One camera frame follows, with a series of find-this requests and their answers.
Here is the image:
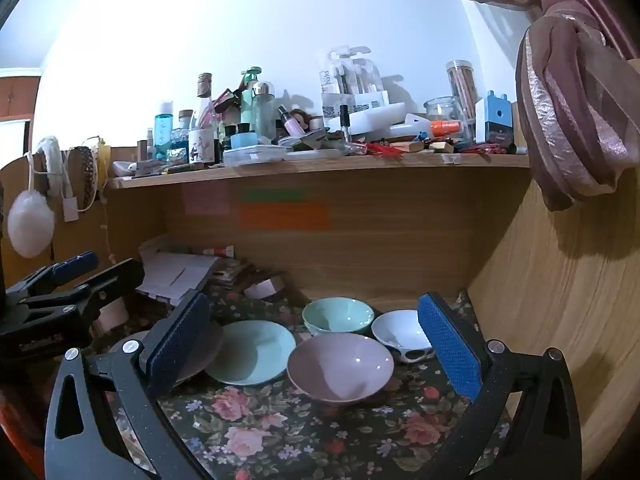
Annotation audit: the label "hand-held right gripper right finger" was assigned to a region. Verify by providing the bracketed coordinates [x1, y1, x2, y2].
[416, 291, 583, 480]

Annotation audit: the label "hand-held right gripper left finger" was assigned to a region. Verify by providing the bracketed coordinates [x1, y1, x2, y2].
[44, 291, 211, 480]

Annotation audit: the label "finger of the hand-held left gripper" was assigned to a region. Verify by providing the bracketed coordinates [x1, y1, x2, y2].
[19, 259, 146, 322]
[6, 251, 99, 303]

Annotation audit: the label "pink plate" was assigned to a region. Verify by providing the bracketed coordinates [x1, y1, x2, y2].
[107, 321, 224, 387]

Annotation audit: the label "white bowl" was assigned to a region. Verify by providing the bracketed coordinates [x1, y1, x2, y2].
[371, 310, 437, 365]

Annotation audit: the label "green plate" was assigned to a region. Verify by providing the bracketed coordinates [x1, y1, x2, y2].
[202, 320, 297, 387]

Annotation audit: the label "pink bowl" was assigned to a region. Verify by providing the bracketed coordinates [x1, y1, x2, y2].
[287, 334, 395, 407]

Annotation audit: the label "green bowl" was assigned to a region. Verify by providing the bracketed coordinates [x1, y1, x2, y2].
[302, 297, 375, 338]

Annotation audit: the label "pale pink cup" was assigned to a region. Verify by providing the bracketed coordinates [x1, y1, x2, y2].
[97, 297, 130, 333]

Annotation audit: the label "white folded cardboard boxes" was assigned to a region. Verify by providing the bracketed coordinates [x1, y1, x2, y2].
[135, 234, 221, 306]

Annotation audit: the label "white fluffy pompom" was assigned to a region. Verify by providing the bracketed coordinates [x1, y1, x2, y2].
[7, 190, 56, 258]

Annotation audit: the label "stack of small cards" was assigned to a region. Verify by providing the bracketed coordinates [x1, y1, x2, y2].
[210, 257, 256, 288]

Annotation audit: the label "red object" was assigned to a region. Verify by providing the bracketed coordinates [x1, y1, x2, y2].
[0, 385, 46, 478]

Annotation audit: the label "patterned brown headband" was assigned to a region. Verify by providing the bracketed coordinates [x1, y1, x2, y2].
[67, 146, 101, 211]

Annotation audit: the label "small white box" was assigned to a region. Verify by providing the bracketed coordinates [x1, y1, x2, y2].
[243, 275, 286, 302]

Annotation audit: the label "yellow headband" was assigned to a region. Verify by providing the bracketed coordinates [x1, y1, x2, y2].
[95, 137, 112, 186]

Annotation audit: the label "white fluffy headband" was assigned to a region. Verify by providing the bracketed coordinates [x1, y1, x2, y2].
[32, 136, 68, 196]

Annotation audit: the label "pink sticky note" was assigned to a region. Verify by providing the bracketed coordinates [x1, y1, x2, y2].
[184, 185, 231, 216]

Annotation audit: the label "blue jar cork lid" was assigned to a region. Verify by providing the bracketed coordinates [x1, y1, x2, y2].
[170, 110, 195, 163]

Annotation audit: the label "dark floral tablecloth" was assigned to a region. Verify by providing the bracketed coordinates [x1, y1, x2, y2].
[97, 260, 516, 480]

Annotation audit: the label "blue liquid bottle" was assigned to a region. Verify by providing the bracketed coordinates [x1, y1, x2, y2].
[154, 101, 174, 161]

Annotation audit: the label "clear labelled glass bottle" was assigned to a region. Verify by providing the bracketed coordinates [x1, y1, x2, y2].
[188, 74, 221, 166]

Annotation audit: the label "orange sticky note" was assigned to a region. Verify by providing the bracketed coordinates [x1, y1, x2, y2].
[238, 202, 331, 231]

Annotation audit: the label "green sticky note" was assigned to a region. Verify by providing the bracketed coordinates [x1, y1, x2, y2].
[240, 189, 305, 203]

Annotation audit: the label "clear plastic case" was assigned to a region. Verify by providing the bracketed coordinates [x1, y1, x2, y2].
[222, 144, 287, 167]

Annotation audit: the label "red tassel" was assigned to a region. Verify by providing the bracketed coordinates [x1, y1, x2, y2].
[362, 141, 406, 161]

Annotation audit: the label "white bottle orange cap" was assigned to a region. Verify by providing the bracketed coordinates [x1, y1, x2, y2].
[405, 114, 462, 140]

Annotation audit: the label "green pump bottle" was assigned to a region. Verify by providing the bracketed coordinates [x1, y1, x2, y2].
[240, 66, 263, 136]

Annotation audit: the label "clear bottle silver cap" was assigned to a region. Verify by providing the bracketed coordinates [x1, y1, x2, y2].
[251, 81, 277, 141]

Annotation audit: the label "blue pencil sharpener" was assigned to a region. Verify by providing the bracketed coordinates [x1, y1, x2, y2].
[475, 90, 516, 145]

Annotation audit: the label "glass jar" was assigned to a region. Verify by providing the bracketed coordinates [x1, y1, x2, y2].
[424, 96, 473, 142]

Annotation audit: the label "pink cosmetic bottle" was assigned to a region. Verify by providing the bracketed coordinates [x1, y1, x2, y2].
[277, 105, 303, 137]

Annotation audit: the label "tall clear canister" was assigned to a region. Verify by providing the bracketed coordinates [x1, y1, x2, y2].
[446, 60, 477, 126]

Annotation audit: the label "pink tied curtain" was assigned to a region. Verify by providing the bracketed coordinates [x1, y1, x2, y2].
[417, 0, 640, 211]

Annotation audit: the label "packaged brush set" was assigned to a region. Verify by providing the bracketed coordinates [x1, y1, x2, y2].
[320, 46, 386, 111]

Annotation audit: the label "wooden wall cabinet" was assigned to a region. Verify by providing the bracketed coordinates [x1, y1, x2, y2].
[0, 67, 43, 121]

